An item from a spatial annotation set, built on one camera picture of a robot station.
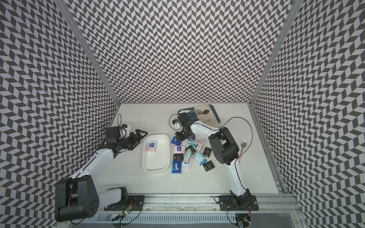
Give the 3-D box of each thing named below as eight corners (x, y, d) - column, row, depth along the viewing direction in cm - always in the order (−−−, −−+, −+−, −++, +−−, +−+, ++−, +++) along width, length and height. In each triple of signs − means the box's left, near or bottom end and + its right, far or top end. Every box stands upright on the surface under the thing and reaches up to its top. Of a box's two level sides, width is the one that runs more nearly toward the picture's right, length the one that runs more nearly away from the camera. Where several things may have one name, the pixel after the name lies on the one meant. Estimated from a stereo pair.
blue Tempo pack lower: (172, 174, 85) (171, 172, 82) (172, 163, 89) (172, 161, 86) (181, 174, 85) (180, 172, 82) (181, 163, 89) (181, 161, 86)
